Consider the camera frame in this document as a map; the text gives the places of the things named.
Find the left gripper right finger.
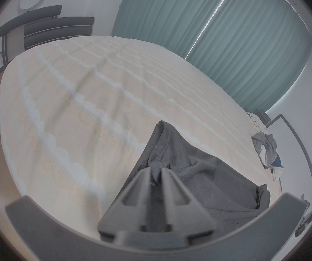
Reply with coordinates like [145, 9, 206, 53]
[160, 168, 217, 237]

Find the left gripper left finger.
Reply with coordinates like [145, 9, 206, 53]
[97, 168, 156, 240]

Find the black garment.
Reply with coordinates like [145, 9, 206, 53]
[127, 120, 271, 234]

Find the bed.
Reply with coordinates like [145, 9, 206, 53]
[0, 35, 312, 244]

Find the white garment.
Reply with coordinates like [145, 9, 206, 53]
[271, 167, 285, 182]

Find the grey garment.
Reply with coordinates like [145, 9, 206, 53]
[251, 133, 278, 169]

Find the dark blue garment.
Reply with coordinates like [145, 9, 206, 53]
[271, 155, 284, 169]

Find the white printed pillow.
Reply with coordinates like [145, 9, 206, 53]
[246, 112, 268, 135]

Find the grey bedside table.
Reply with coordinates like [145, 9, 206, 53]
[255, 108, 272, 125]

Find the blue-green curtain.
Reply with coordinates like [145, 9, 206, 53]
[185, 0, 312, 114]
[111, 0, 237, 60]

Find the black chest of drawers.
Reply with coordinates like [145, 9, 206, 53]
[24, 16, 95, 51]

